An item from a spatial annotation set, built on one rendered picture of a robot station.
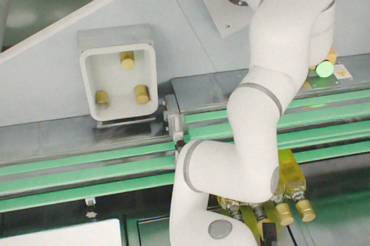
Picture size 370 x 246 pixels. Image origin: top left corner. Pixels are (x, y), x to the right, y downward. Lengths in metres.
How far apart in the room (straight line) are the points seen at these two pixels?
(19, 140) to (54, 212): 0.25
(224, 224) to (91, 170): 0.54
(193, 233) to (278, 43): 0.31
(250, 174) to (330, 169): 0.85
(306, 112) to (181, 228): 0.57
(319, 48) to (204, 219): 0.36
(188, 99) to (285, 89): 0.47
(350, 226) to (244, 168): 0.76
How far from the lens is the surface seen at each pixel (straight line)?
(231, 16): 1.05
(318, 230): 1.27
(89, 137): 1.15
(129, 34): 1.01
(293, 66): 0.67
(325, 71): 1.18
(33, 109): 1.20
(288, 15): 0.65
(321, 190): 1.36
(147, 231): 1.18
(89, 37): 1.01
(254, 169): 0.58
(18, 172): 1.15
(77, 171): 1.11
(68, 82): 1.14
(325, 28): 0.76
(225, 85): 1.14
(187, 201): 0.68
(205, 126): 1.05
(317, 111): 1.14
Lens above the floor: 1.63
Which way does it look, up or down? 43 degrees down
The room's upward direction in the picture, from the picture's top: 164 degrees clockwise
